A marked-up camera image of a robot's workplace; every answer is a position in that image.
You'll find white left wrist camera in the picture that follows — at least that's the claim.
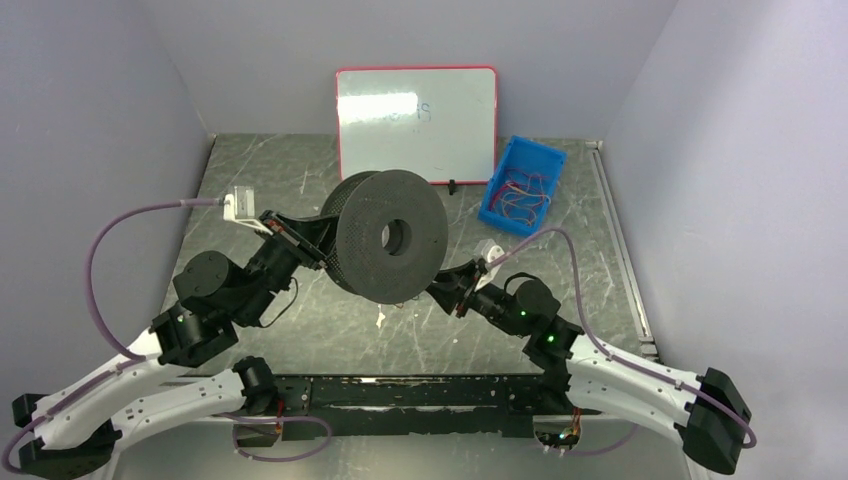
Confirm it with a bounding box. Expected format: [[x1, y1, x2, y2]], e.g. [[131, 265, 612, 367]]
[[222, 185, 265, 232]]

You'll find red framed whiteboard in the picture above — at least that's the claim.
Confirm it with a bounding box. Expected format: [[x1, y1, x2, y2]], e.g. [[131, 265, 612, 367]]
[[335, 65, 498, 185]]

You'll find aluminium frame rail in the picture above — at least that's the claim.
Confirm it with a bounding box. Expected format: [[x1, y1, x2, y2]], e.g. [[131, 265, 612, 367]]
[[585, 140, 660, 362]]

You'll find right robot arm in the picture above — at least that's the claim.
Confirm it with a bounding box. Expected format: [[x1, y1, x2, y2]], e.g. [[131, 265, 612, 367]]
[[426, 261, 752, 475]]

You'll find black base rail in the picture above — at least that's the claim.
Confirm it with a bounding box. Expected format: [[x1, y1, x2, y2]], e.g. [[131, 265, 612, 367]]
[[244, 374, 574, 440]]

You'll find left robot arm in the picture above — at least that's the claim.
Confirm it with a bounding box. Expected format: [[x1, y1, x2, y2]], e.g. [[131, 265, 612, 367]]
[[1, 211, 338, 479]]

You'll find black perforated cable spool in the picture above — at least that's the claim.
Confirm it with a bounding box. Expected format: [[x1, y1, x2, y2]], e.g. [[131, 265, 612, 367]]
[[321, 170, 448, 304]]

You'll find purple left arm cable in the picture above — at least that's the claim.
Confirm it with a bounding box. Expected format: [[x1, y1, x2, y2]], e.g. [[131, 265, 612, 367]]
[[0, 197, 230, 475]]

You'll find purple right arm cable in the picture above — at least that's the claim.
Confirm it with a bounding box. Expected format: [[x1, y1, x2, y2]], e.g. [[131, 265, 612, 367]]
[[486, 228, 759, 458]]

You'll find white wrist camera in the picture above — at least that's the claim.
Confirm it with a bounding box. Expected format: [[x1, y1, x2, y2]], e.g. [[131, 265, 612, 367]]
[[474, 239, 506, 271], [222, 185, 265, 232]]

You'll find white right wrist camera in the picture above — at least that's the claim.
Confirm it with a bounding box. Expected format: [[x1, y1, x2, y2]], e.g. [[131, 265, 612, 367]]
[[474, 239, 506, 271]]

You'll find blue plastic bin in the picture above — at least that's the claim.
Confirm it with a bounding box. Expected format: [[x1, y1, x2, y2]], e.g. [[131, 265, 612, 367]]
[[477, 136, 567, 237]]

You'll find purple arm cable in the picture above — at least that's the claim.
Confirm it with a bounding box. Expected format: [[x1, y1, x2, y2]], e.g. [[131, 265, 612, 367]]
[[486, 228, 759, 458], [0, 197, 230, 475]]

